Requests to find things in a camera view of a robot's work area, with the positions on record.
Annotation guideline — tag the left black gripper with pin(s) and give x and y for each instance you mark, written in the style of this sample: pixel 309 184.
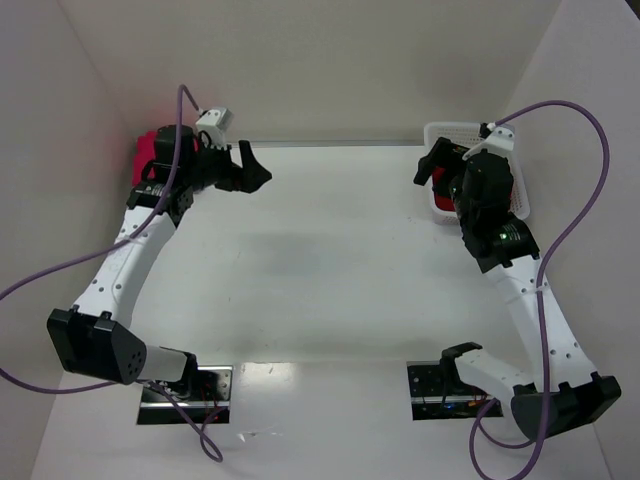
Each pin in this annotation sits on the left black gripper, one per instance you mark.
pixel 238 174

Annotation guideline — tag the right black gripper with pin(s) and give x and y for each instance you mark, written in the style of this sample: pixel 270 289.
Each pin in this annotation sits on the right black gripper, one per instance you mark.
pixel 445 158

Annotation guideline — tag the dark red t-shirt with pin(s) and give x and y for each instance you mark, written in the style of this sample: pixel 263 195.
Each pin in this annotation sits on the dark red t-shirt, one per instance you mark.
pixel 442 197

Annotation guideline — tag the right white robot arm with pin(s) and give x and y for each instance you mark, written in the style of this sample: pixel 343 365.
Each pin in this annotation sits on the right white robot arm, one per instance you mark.
pixel 562 390

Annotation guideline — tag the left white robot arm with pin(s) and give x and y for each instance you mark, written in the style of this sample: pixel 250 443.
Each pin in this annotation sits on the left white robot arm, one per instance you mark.
pixel 92 337

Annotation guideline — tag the white plastic basket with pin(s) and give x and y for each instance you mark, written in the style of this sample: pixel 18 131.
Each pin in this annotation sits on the white plastic basket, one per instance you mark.
pixel 468 134

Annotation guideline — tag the folded pink t-shirt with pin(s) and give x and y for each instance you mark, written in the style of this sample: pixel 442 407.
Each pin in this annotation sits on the folded pink t-shirt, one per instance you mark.
pixel 144 152

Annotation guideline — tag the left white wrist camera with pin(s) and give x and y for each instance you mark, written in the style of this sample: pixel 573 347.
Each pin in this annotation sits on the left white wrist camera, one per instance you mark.
pixel 213 125

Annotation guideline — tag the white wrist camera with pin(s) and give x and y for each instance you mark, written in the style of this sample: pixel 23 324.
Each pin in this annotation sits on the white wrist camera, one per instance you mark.
pixel 213 125
pixel 500 141

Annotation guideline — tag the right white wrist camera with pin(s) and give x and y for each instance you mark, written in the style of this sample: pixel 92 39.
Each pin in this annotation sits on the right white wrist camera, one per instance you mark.
pixel 500 141

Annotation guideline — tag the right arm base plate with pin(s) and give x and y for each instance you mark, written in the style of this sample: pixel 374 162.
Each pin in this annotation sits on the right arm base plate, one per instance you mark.
pixel 432 400

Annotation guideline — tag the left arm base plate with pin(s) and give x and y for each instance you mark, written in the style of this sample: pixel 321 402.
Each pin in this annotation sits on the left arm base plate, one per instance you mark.
pixel 209 391

